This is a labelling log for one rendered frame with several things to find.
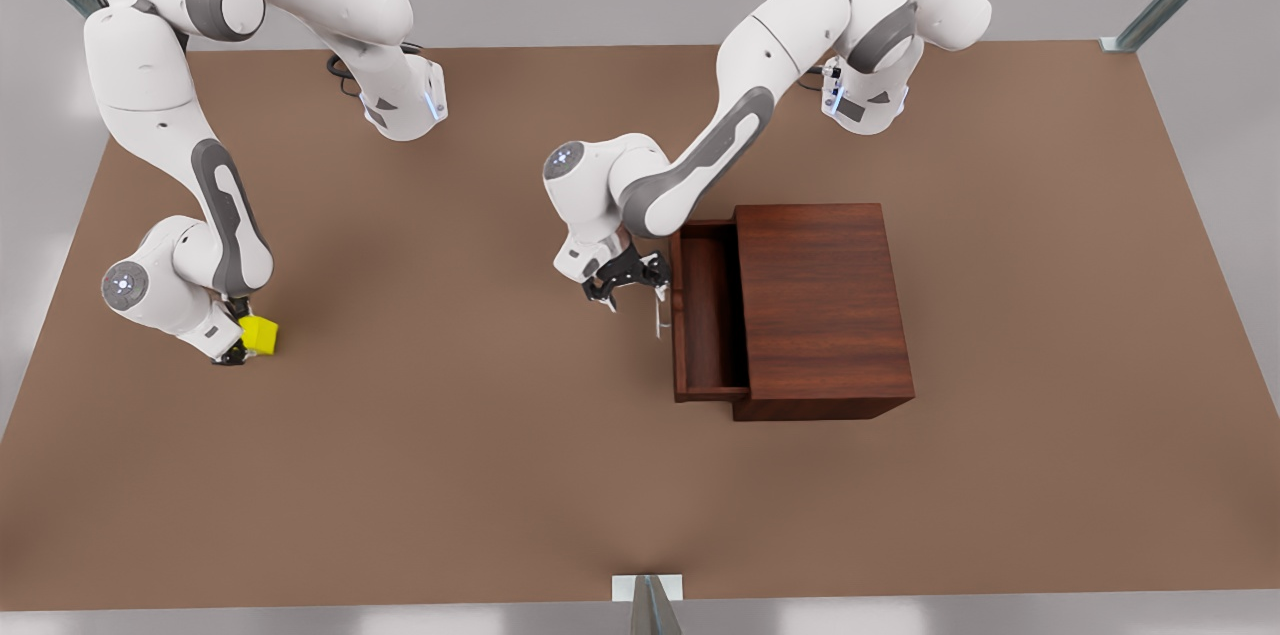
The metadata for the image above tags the brown wooden drawer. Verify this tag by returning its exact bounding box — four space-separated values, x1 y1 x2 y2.
669 220 752 404

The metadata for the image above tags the yellow cube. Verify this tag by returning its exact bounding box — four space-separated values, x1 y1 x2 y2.
238 316 280 357

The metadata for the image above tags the brown wooden cabinet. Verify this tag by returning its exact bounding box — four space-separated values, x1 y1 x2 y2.
732 203 916 423

